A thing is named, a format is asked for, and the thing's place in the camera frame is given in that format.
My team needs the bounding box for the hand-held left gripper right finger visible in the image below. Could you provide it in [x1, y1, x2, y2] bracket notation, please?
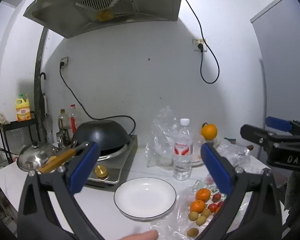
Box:
[197, 142, 283, 240]

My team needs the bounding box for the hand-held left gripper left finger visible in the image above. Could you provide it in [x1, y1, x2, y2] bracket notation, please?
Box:
[17, 142, 108, 240]

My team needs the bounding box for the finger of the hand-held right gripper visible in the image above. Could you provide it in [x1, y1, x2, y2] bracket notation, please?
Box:
[266, 116, 300, 137]
[240, 124, 300, 153]

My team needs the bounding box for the mandarin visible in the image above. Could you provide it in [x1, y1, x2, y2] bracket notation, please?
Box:
[190, 199, 206, 213]
[196, 188, 211, 202]

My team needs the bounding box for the clear plastic fruit bag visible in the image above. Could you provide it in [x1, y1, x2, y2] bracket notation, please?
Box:
[149, 177, 240, 240]

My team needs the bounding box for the white plate with black rim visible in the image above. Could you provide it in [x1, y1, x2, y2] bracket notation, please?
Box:
[114, 177, 177, 220]

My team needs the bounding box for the person's left hand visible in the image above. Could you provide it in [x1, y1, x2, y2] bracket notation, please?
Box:
[121, 231, 158, 240]

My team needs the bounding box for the brass cooker knob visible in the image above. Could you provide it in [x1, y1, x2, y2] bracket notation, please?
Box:
[94, 165, 108, 180]

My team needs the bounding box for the crumpled clear plastic wrap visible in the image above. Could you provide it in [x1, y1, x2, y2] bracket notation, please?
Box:
[215, 139, 251, 168]

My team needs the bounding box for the clear water bottle red label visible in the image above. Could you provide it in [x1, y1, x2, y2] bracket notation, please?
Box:
[173, 118, 193, 181]

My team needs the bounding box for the steel induction cooker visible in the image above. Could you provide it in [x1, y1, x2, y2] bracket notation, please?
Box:
[65, 135, 138, 186]

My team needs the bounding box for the large orange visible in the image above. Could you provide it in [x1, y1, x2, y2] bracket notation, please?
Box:
[201, 122, 218, 141]

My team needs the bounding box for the dark oil bottle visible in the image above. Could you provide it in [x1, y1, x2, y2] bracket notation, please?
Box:
[58, 109, 69, 140]

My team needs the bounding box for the clear bottle with red label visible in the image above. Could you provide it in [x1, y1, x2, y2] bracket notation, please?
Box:
[68, 104, 81, 134]

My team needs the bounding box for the steel pot lid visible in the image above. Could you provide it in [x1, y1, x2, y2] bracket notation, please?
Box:
[17, 141, 60, 172]

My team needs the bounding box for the tall clear plastic bag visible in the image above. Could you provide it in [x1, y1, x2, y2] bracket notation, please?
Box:
[145, 106, 203, 168]

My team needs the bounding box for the black metal rack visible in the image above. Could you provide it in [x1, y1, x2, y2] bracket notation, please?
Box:
[1, 111, 40, 161]

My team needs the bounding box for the yellow detergent bottle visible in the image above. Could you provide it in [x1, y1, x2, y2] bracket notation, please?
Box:
[16, 94, 32, 122]

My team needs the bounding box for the pale cloth on rack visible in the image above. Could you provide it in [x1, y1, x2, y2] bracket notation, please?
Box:
[0, 112, 11, 126]

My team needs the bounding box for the steel range hood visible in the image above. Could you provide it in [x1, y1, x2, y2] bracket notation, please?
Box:
[23, 0, 185, 39]

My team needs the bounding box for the yellow tape on hood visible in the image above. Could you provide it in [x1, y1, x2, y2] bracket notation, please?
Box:
[97, 9, 114, 22]

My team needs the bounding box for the black wok with wooden handle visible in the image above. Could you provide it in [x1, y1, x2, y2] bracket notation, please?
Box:
[38, 120, 131, 174]

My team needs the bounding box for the black cooker power cable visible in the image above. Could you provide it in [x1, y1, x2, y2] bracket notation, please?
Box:
[59, 61, 136, 136]

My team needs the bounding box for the black looped power cable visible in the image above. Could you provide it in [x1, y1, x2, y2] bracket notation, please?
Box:
[182, 0, 220, 84]

